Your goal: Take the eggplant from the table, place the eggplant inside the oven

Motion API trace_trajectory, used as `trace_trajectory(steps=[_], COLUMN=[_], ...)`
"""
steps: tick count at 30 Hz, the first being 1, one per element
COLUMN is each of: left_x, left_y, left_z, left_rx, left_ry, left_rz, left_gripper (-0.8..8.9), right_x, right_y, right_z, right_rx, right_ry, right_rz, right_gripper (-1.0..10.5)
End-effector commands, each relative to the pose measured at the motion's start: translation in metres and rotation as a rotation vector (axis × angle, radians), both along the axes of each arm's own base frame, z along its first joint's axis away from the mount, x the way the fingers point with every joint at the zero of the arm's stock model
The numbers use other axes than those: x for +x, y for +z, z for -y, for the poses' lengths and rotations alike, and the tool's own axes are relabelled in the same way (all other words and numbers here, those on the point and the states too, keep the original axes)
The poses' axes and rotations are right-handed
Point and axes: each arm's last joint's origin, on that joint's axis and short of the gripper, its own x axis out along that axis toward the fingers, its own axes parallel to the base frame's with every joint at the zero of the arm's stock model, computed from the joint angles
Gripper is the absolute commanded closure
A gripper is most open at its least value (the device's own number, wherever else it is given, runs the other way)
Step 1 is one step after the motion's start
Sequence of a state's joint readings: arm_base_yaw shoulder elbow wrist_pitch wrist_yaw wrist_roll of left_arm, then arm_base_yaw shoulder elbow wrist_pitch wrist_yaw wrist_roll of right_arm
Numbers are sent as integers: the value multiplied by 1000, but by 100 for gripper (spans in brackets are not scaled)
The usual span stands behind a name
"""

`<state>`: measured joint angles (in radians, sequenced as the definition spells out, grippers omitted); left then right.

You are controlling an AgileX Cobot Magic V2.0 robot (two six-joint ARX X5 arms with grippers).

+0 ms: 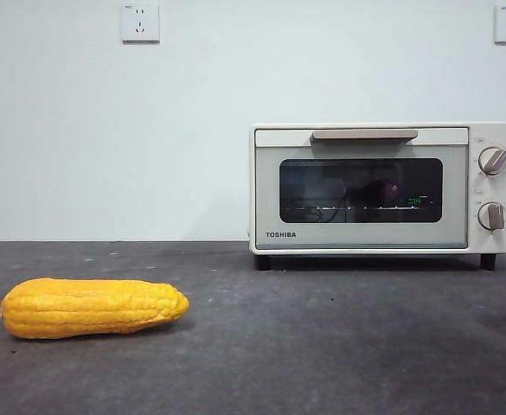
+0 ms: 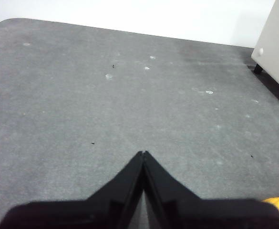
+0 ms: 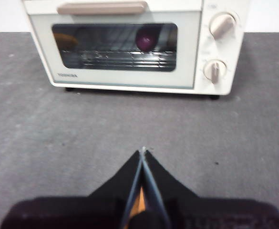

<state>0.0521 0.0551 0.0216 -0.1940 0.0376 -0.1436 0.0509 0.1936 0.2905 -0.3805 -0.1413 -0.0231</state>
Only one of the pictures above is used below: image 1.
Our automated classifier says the yellow corn cob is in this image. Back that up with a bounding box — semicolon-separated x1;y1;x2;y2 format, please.
0;278;191;340

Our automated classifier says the round beige oven knob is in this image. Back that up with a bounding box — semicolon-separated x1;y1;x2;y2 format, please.
477;201;506;230
478;146;506;176

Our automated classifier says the purple eggplant with green stem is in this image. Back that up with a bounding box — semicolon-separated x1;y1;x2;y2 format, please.
371;176;403;202

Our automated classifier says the cream Toshiba toaster oven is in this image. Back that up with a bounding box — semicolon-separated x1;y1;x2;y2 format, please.
248;122;506;271

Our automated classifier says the glass oven door with handle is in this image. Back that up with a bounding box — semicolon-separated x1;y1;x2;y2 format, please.
253;126;470;251

